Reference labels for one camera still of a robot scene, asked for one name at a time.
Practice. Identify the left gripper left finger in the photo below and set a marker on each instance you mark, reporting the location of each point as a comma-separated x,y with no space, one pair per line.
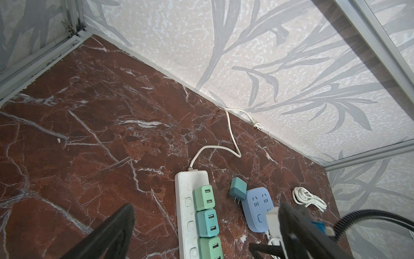
111,238

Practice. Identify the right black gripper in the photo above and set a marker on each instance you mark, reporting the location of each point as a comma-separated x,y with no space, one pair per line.
256,249

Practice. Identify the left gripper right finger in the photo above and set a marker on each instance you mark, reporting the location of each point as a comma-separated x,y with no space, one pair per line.
302,240

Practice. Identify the square blue power strip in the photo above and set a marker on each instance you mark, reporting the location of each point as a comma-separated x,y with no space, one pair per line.
255,206

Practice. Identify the light green usb plug cube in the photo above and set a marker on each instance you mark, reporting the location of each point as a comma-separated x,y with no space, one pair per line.
210,248

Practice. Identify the teal usb plug cube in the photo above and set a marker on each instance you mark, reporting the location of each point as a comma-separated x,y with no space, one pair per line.
207,223

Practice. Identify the long white pastel power strip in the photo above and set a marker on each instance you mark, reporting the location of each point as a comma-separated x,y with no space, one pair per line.
185,183

